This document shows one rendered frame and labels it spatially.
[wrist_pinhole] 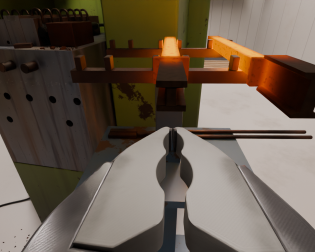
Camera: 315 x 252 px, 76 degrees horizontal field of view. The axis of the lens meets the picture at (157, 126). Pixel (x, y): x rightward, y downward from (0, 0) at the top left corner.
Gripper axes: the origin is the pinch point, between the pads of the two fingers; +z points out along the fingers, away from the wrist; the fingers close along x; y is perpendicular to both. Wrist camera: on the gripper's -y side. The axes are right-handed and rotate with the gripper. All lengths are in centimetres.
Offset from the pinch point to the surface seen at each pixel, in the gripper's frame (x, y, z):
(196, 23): 14, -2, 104
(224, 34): 117, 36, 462
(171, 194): 0.8, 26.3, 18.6
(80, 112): -28, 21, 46
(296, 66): 11.7, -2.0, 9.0
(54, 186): -48, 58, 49
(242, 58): 10.8, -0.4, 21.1
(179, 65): 0.9, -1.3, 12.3
